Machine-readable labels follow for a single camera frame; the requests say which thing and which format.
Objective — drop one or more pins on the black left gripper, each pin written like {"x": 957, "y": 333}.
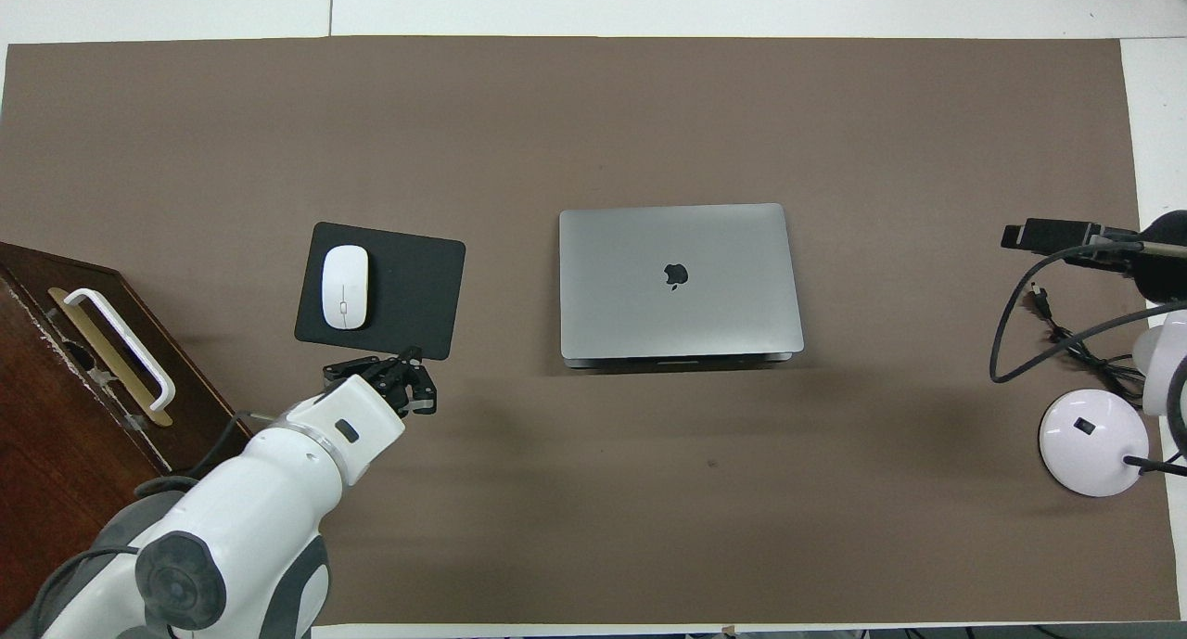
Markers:
{"x": 394, "y": 384}

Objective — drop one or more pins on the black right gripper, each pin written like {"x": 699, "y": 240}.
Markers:
{"x": 1164, "y": 263}

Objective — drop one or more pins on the silver laptop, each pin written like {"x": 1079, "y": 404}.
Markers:
{"x": 677, "y": 314}

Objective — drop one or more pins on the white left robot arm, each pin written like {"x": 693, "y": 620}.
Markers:
{"x": 250, "y": 500}

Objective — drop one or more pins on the black mouse pad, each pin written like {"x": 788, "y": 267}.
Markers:
{"x": 417, "y": 287}

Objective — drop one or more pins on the white computer mouse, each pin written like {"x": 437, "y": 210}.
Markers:
{"x": 345, "y": 287}

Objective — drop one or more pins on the white desk lamp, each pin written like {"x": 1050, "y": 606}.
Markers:
{"x": 1090, "y": 444}

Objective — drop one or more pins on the dark wooden box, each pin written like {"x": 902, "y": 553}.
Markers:
{"x": 56, "y": 435}

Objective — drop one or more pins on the brown table mat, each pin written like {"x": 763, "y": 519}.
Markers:
{"x": 649, "y": 110}

